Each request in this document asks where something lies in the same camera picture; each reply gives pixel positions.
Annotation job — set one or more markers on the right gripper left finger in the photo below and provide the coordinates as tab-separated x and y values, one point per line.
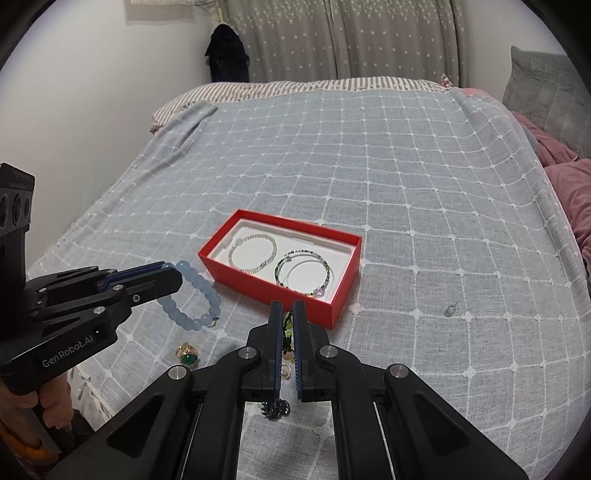
261	383

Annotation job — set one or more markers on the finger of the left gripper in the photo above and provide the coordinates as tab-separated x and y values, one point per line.
160	272
140	294

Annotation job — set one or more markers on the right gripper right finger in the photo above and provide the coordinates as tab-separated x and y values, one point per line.
314	383

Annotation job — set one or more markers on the person's left hand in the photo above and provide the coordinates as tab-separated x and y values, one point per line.
36	425

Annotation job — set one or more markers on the red cardboard box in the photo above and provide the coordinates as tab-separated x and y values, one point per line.
323	314

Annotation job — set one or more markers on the white box insert tray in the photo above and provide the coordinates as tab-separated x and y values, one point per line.
306	263

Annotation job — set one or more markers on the black hanging garment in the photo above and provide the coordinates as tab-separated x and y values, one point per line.
226	56

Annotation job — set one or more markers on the grey dotted curtain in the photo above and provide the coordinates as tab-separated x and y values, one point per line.
328	40

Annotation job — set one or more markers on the mauve pink duvet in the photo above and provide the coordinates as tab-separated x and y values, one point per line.
569	175

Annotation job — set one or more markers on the grey quilted pillow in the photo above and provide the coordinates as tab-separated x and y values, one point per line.
547	90

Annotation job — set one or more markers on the gold ring dark stone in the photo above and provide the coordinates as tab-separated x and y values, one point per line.
187	355

